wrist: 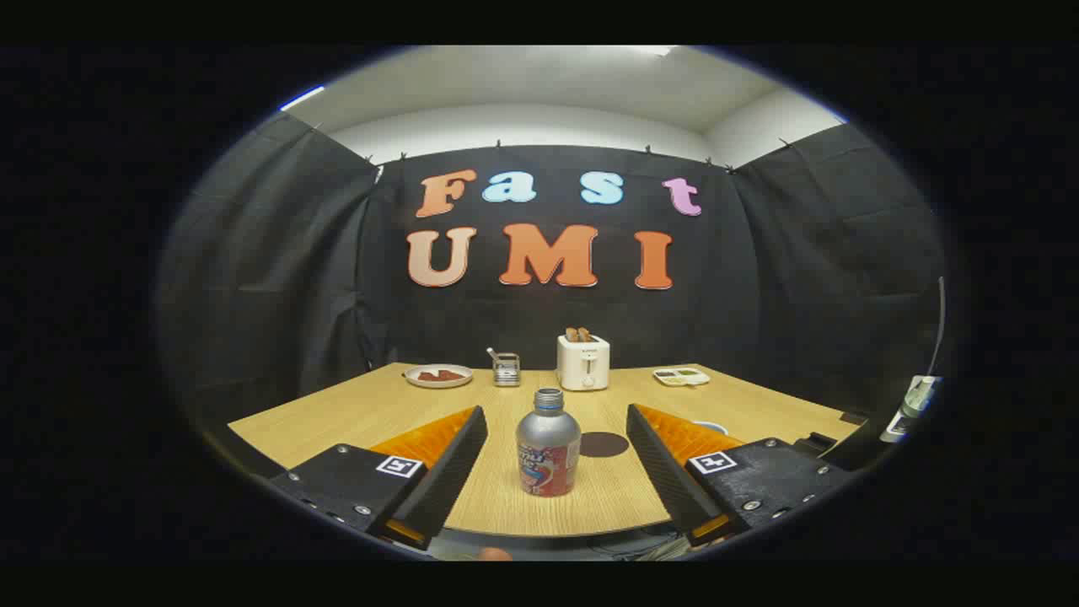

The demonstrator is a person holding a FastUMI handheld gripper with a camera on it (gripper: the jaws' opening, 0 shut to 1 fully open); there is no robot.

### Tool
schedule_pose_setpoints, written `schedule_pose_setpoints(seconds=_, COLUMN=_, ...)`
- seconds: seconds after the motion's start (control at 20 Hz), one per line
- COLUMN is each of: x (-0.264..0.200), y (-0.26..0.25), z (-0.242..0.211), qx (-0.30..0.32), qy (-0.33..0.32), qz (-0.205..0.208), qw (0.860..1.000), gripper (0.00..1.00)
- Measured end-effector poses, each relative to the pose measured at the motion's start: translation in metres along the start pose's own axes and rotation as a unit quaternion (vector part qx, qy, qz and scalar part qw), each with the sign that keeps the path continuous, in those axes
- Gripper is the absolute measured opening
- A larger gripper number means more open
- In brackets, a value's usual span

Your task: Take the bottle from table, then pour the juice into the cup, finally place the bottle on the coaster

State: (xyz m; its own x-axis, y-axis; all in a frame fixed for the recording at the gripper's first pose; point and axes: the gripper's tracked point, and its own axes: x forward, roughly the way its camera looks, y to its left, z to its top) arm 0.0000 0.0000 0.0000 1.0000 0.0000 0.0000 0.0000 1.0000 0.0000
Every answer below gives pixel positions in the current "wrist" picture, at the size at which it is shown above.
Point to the small black block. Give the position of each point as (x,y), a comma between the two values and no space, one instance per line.
(853,417)

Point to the white clamp device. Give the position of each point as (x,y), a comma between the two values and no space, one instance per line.
(915,400)

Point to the white toaster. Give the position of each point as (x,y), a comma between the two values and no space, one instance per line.
(582,364)

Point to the silver juice bottle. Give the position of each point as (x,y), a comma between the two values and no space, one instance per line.
(548,447)

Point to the dark brown round coaster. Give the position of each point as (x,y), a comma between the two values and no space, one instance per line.
(607,444)

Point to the white round plate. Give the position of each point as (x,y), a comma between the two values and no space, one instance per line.
(438,384)

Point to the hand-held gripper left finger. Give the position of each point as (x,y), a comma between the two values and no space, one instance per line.
(447,472)

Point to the large black block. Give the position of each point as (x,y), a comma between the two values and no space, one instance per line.
(813,440)

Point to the white divided snack dish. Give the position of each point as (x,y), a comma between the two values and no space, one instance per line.
(681,376)

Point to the white cup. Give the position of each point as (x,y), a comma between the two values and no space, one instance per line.
(711,426)

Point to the wooden table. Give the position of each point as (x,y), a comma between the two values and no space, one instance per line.
(379,413)

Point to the black backdrop cloth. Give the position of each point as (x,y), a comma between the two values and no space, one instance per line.
(548,312)

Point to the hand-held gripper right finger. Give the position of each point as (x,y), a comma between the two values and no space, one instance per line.
(666,472)

